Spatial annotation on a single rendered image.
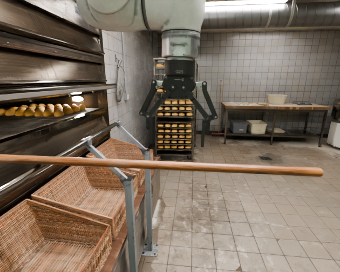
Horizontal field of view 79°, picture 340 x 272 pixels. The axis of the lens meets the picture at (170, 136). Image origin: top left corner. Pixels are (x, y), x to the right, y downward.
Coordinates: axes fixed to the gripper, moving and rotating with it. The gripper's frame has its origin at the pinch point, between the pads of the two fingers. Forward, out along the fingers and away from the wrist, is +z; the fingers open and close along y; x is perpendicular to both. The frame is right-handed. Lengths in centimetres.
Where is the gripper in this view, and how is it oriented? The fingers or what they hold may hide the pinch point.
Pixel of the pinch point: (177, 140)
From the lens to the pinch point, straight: 55.8
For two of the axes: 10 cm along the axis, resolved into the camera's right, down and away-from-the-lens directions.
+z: -0.2, 9.6, 2.8
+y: 9.9, 0.6, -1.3
